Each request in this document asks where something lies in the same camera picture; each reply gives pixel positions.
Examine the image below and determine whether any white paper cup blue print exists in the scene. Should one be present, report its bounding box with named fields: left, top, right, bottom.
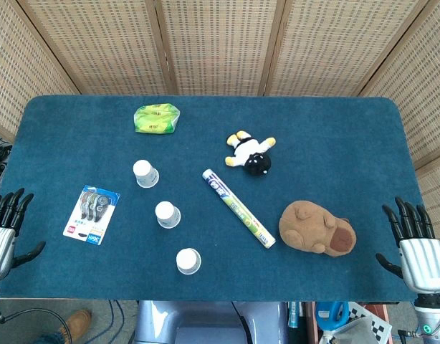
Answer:
left=176, top=247, right=202, bottom=276
left=155, top=201, right=182, bottom=229
left=133, top=159, right=160, bottom=188

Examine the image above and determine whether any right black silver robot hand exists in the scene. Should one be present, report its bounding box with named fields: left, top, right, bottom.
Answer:
left=376, top=196, right=440, bottom=295

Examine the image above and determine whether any green cling film roll box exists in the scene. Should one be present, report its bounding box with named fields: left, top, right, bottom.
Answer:
left=201, top=168, right=277, bottom=250

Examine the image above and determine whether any blue plastic tool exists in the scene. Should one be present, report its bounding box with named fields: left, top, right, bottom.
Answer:
left=315, top=300, right=350, bottom=331

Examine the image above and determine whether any grey cloth bag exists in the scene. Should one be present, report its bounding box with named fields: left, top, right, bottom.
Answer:
left=322, top=317, right=378, bottom=344

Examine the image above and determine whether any green tissue pack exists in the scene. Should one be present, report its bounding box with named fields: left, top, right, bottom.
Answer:
left=133, top=102, right=181, bottom=135

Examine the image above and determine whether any blue carpet table mat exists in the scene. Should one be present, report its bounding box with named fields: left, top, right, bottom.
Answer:
left=0, top=95, right=427, bottom=302

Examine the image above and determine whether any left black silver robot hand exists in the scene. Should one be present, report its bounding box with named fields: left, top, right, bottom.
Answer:
left=0, top=188, right=47, bottom=284

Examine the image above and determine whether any brown capybara plush toy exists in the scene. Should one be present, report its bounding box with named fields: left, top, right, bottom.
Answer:
left=279, top=200, right=358, bottom=259

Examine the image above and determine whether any woven rattan folding screen panel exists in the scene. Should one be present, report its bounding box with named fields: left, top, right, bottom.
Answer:
left=0, top=0, right=80, bottom=143
left=17, top=0, right=178, bottom=96
left=359, top=0, right=440, bottom=169
left=153, top=0, right=287, bottom=97
left=259, top=0, right=440, bottom=97

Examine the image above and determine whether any black white checkerboard sheet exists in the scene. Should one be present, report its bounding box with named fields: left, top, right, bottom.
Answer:
left=348, top=302, right=393, bottom=338

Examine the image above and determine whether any black cable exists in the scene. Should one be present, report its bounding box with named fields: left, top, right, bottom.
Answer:
left=0, top=307, right=70, bottom=340

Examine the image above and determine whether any grey blue robot torso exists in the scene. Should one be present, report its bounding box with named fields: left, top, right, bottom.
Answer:
left=133, top=300, right=290, bottom=344

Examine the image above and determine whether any correction tape blister pack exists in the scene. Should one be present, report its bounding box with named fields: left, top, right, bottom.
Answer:
left=62, top=185, right=121, bottom=246

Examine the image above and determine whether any tan leather shoe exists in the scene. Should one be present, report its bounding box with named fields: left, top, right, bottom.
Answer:
left=63, top=309, right=93, bottom=342

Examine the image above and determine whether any blue cable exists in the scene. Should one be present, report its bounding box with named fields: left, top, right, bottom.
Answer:
left=97, top=300, right=126, bottom=344

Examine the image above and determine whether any black white yellow plush toy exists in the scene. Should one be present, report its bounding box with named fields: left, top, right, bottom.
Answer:
left=224, top=130, right=277, bottom=177

